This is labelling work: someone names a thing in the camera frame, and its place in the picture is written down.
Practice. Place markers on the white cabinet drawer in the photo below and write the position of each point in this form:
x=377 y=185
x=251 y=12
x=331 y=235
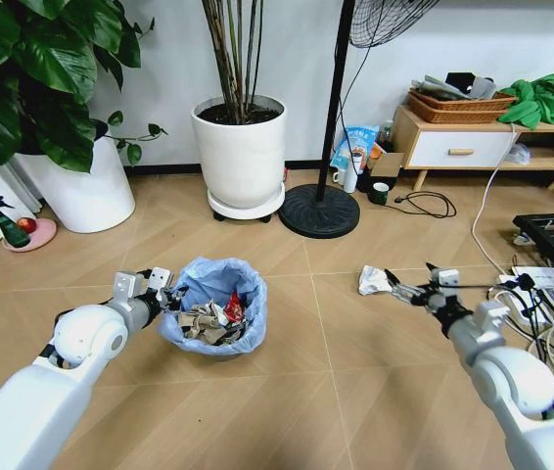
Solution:
x=433 y=151

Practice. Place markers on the pink plate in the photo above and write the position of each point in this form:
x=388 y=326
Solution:
x=44 y=235

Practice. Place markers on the tall thin-stemmed plant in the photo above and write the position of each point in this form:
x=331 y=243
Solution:
x=238 y=54

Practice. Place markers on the red snack wrapper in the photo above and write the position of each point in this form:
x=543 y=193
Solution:
x=233 y=308

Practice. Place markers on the white power strip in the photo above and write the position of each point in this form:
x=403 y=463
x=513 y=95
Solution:
x=548 y=281

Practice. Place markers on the large leafy green plant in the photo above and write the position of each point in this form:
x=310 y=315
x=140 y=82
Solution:
x=37 y=59

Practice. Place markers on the white tumbler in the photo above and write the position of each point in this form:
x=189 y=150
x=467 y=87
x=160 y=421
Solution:
x=353 y=173

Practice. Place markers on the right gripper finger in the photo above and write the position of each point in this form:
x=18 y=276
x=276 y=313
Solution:
x=406 y=292
x=432 y=274

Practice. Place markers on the green cloth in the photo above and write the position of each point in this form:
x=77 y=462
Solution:
x=546 y=100

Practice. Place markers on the pale blue bin bag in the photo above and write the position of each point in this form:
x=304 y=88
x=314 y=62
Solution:
x=252 y=294

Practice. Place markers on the crumpled white paper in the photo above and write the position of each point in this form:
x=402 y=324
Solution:
x=371 y=281

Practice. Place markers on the grey trash bin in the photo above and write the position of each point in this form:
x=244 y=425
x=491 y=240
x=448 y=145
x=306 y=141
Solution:
x=218 y=356

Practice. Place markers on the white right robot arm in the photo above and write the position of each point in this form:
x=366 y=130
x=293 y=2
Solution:
x=517 y=391

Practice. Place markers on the low wooden cabinet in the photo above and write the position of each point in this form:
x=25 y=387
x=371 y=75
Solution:
x=546 y=132

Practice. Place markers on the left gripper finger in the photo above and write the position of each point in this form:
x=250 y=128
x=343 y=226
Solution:
x=175 y=294
x=173 y=307

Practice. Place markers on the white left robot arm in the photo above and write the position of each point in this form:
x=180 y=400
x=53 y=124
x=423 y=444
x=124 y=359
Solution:
x=37 y=391

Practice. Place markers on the white mug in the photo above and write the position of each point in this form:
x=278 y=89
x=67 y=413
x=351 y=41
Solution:
x=337 y=176

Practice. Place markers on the tall white plant pot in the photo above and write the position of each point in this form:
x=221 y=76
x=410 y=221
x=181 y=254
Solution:
x=238 y=156

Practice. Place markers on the brown cardboard scraps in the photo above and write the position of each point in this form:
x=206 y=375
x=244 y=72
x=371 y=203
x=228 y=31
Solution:
x=203 y=323

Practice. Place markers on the small cardboard box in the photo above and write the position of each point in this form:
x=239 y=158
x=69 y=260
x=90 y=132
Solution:
x=387 y=166

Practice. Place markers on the black fan pole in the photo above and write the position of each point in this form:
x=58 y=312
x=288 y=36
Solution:
x=336 y=98

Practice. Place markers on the dark bottle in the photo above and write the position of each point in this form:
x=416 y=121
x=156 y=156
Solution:
x=386 y=136

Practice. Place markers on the clear plastic bag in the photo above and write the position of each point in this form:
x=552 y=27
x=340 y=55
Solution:
x=520 y=154

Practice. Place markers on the black device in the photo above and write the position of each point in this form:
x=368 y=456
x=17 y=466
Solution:
x=459 y=82

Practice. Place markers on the white wheeled pot tray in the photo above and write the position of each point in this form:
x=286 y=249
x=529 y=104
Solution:
x=245 y=210

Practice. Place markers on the black metal frame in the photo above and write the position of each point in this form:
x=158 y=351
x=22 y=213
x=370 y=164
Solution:
x=551 y=230

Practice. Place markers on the brown wicker basket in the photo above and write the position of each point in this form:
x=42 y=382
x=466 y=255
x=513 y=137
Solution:
x=453 y=112

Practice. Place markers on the round black fan base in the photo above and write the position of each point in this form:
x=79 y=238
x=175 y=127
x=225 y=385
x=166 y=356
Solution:
x=318 y=213

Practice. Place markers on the red apple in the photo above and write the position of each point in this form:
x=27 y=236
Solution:
x=27 y=225

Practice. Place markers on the dark green mug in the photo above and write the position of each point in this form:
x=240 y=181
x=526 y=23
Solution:
x=378 y=195

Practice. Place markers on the blue and white packet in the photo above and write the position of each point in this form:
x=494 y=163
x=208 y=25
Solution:
x=355 y=139

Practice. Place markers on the grey papers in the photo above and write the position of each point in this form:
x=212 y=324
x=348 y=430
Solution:
x=433 y=85

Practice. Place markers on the green spray bottle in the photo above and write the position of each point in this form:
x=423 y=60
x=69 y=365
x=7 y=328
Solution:
x=13 y=230

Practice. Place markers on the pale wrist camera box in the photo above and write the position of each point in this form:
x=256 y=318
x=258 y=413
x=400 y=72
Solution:
x=160 y=280
x=445 y=277

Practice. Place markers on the wide white plant pot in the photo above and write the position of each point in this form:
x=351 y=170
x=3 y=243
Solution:
x=86 y=196

